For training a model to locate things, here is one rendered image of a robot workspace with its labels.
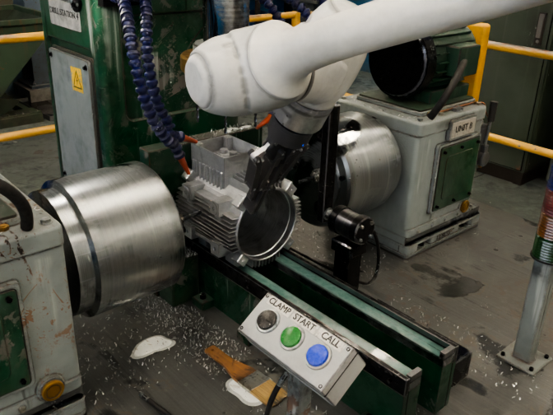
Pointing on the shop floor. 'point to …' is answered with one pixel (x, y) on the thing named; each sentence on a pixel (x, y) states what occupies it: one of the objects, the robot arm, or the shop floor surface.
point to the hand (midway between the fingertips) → (255, 196)
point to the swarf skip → (16, 62)
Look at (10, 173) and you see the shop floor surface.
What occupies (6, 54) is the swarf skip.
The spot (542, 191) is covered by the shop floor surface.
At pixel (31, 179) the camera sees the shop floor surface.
